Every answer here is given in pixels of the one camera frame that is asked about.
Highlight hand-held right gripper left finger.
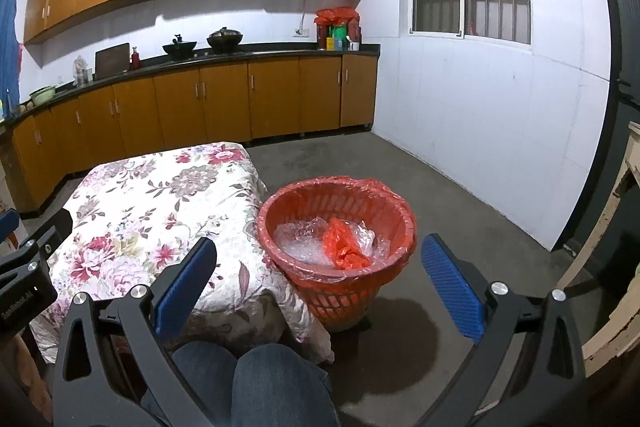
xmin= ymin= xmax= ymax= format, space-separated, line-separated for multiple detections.
xmin=50 ymin=236 xmax=236 ymax=427

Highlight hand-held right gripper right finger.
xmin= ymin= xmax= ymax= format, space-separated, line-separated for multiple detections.
xmin=415 ymin=233 xmax=588 ymax=427

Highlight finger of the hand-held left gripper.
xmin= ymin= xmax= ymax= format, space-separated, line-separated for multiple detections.
xmin=0 ymin=208 xmax=21 ymax=253
xmin=15 ymin=207 xmax=74 ymax=270

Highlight red plastic waste basket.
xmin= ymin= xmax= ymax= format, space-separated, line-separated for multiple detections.
xmin=257 ymin=176 xmax=418 ymax=334

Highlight small red plastic bag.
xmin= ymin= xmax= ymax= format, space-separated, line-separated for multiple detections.
xmin=322 ymin=217 xmax=375 ymax=271

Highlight clear plastic bag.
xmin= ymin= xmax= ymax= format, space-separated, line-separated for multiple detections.
xmin=273 ymin=216 xmax=392 ymax=269

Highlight person's left forearm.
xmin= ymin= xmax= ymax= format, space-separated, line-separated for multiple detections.
xmin=0 ymin=332 xmax=55 ymax=427

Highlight person's left leg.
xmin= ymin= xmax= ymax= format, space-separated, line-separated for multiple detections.
xmin=142 ymin=341 xmax=239 ymax=427

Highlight person's leg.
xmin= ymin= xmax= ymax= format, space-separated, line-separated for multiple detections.
xmin=142 ymin=341 xmax=239 ymax=427
xmin=231 ymin=344 xmax=342 ymax=427

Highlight floral tablecloth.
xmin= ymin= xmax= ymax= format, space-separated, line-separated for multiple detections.
xmin=30 ymin=143 xmax=335 ymax=365

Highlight red basket liner bag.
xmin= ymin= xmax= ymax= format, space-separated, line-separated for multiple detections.
xmin=257 ymin=176 xmax=418 ymax=294

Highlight green pot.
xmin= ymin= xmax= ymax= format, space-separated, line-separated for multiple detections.
xmin=28 ymin=86 xmax=57 ymax=108

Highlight person's right leg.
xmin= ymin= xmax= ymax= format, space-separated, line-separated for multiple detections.
xmin=231 ymin=344 xmax=342 ymax=427

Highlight brown cutting board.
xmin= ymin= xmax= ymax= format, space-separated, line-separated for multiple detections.
xmin=94 ymin=43 xmax=131 ymax=80

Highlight blue hanging cloth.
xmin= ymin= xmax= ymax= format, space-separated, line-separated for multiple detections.
xmin=0 ymin=0 xmax=21 ymax=108

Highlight wooden lower cabinets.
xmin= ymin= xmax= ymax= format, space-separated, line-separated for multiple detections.
xmin=10 ymin=54 xmax=379 ymax=214

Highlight black wok with lid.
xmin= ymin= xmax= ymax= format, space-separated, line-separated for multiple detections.
xmin=206 ymin=27 xmax=245 ymax=54

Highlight black countertop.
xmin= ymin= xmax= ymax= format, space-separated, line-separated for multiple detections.
xmin=0 ymin=42 xmax=382 ymax=128

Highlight pale wooden frame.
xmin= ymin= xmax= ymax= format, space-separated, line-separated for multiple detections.
xmin=555 ymin=122 xmax=640 ymax=378

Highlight black wok with handle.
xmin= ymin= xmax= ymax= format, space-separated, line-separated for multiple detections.
xmin=162 ymin=35 xmax=199 ymax=60

